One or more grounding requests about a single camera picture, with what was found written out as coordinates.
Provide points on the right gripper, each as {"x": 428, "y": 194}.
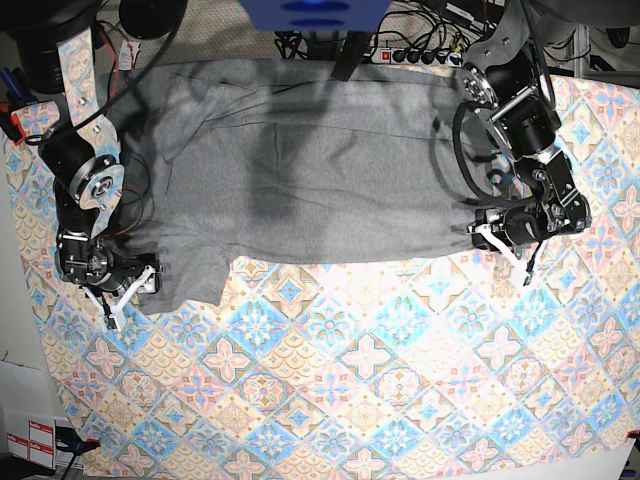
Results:
{"x": 96, "y": 264}

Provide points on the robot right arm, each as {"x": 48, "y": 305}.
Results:
{"x": 55, "y": 42}

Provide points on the black orange clamp bottom left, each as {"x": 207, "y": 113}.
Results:
{"x": 68, "y": 441}

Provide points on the white power strip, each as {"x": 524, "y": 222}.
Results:
{"x": 415, "y": 57}

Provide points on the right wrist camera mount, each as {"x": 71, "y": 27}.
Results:
{"x": 112, "y": 314}

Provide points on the red black clamp left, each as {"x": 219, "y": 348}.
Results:
{"x": 11, "y": 125}

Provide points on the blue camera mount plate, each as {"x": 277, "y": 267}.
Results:
{"x": 310, "y": 15}

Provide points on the black centre post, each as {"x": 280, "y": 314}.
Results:
{"x": 351, "y": 54}

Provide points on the blue clamp handle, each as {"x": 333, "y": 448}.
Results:
{"x": 19, "y": 92}

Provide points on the white cardboard box red labels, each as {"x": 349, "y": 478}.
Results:
{"x": 28, "y": 415}

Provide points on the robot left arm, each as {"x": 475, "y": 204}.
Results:
{"x": 508, "y": 87}

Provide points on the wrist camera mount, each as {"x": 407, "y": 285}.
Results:
{"x": 112, "y": 314}
{"x": 523, "y": 268}

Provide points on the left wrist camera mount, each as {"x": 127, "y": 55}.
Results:
{"x": 523, "y": 268}

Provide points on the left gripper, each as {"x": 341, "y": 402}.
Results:
{"x": 523, "y": 226}

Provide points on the grey T-shirt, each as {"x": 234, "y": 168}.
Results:
{"x": 273, "y": 160}

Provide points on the patterned colourful tablecloth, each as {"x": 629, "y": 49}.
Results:
{"x": 397, "y": 370}

